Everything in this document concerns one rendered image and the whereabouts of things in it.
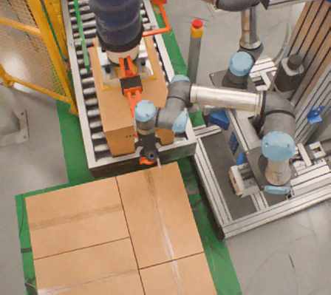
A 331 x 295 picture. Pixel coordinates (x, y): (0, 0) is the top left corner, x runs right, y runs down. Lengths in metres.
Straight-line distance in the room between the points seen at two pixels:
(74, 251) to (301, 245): 1.66
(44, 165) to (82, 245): 1.01
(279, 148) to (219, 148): 1.56
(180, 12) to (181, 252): 2.42
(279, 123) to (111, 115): 1.07
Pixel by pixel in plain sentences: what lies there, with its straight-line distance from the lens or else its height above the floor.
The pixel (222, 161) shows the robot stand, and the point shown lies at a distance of 2.82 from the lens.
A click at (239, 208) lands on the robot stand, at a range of 2.74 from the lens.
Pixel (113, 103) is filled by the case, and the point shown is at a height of 0.95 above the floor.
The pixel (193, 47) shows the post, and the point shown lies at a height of 0.83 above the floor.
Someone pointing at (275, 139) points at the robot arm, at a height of 1.66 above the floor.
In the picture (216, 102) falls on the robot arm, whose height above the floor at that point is 1.60.
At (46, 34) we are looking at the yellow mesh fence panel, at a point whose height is 1.03.
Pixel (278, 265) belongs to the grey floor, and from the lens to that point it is 2.95.
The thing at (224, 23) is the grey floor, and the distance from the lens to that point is 3.82.
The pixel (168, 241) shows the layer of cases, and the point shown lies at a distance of 2.30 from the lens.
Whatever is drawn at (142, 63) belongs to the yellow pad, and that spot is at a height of 1.18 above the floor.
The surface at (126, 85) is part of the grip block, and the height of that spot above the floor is 1.29.
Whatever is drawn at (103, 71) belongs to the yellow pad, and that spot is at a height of 1.17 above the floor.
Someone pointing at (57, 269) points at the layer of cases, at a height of 0.54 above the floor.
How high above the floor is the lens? 2.82
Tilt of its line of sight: 64 degrees down
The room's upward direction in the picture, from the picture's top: 2 degrees clockwise
